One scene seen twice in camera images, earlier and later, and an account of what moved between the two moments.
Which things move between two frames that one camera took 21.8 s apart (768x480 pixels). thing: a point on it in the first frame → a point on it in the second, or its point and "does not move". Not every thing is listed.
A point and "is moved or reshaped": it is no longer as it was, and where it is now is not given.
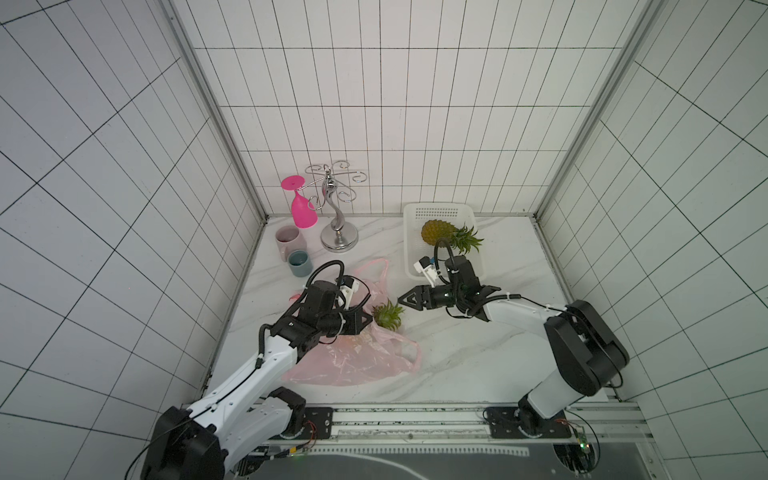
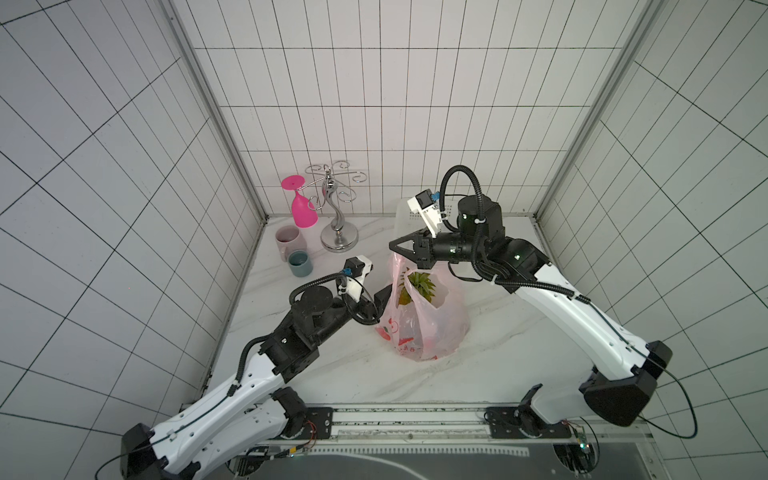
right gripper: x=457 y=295 → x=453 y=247
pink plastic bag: x=372 y=355 → x=418 y=329
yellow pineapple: x=388 y=315 is moved or reshaped
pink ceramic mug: x=289 y=239 does not move
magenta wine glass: x=304 y=212 does not move
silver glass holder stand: x=340 y=236 does not move
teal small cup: x=300 y=263 does not move
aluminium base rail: x=603 y=426 does not move
